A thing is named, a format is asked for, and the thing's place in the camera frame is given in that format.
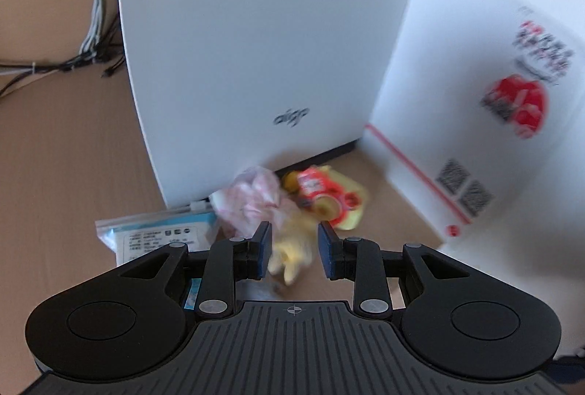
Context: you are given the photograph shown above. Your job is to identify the pale yellow cloth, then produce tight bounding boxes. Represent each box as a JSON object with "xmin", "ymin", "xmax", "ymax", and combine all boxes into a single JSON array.
[{"xmin": 267, "ymin": 207, "xmax": 321, "ymax": 287}]

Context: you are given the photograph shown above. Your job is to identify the pink crumpled cloth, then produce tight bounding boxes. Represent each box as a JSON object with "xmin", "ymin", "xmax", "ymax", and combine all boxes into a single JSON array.
[{"xmin": 209, "ymin": 165, "xmax": 287, "ymax": 239}]

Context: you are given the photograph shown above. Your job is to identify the white box with red print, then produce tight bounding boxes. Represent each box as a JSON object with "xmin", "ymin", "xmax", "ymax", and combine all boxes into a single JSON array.
[{"xmin": 365, "ymin": 0, "xmax": 585, "ymax": 250}]

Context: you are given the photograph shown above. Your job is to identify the black cables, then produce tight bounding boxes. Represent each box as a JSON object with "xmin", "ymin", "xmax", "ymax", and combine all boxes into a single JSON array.
[{"xmin": 0, "ymin": 18, "xmax": 127, "ymax": 100}]

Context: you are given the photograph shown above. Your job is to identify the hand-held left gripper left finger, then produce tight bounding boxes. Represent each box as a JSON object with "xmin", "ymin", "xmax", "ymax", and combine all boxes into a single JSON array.
[{"xmin": 120, "ymin": 220, "xmax": 273, "ymax": 322}]

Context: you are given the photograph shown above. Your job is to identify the yellow and red snack packet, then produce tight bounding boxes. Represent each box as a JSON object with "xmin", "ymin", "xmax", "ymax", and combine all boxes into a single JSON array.
[{"xmin": 280, "ymin": 164, "xmax": 370, "ymax": 232}]

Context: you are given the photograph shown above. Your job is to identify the white computer case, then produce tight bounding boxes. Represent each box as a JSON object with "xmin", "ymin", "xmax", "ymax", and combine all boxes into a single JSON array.
[{"xmin": 116, "ymin": 0, "xmax": 433, "ymax": 209}]

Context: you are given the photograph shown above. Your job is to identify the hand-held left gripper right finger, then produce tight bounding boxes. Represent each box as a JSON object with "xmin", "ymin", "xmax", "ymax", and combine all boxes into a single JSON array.
[{"xmin": 317, "ymin": 220, "xmax": 471, "ymax": 321}]

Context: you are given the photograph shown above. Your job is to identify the clear zip bag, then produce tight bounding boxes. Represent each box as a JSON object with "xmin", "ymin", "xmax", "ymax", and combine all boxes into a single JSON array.
[{"xmin": 94, "ymin": 202, "xmax": 219, "ymax": 310}]

